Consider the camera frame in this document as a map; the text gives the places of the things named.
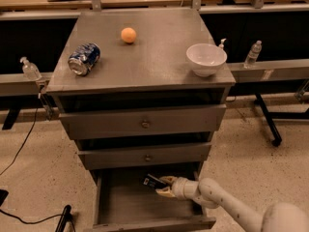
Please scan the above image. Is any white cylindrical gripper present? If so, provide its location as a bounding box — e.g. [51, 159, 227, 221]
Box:
[155, 176, 190, 200]

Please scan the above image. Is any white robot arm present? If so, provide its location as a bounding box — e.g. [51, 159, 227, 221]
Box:
[156, 176, 309, 232]

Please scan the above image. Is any grey open bottom drawer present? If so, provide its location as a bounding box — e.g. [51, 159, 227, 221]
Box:
[83, 163, 215, 232]

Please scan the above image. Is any grey top drawer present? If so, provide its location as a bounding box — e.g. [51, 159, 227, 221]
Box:
[60, 104, 226, 139]

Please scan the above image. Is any grey middle drawer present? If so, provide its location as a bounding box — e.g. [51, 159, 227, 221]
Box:
[78, 142, 211, 170]

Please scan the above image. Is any grey wooden drawer cabinet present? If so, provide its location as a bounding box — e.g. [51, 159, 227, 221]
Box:
[46, 7, 237, 232]

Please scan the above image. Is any black stand foot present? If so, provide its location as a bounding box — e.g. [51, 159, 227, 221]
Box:
[55, 205, 72, 232]

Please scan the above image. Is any black table leg right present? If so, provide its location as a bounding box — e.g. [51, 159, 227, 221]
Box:
[255, 93, 282, 147]

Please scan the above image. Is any white ceramic bowl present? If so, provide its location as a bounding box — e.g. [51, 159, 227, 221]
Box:
[186, 43, 227, 77]

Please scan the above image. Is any clear plastic water bottle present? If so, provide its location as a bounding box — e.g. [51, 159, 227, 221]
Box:
[244, 41, 262, 69]

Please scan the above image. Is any blue crushed soda can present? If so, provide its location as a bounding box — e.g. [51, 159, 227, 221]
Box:
[68, 43, 100, 76]

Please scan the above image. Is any orange fruit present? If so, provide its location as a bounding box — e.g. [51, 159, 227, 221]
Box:
[121, 27, 137, 44]

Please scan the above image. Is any clear sanitizer pump bottle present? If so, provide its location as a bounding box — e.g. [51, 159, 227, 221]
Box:
[20, 57, 42, 81]

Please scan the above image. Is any black floor cable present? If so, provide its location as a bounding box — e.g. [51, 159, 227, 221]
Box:
[0, 106, 76, 232]

